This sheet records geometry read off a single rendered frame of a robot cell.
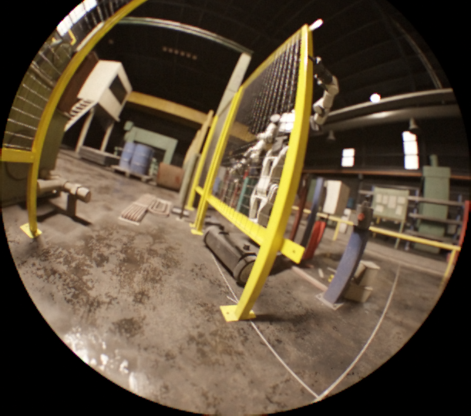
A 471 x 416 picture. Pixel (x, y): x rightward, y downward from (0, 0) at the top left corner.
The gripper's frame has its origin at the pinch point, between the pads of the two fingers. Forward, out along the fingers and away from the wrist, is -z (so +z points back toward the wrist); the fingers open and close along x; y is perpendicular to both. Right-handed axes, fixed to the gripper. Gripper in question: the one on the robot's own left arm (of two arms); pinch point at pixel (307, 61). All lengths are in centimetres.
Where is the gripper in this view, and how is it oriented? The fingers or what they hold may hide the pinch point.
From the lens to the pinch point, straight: 95.0
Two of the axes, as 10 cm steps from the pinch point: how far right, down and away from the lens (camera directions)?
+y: 2.8, -9.6, 0.6
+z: 8.8, 2.8, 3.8
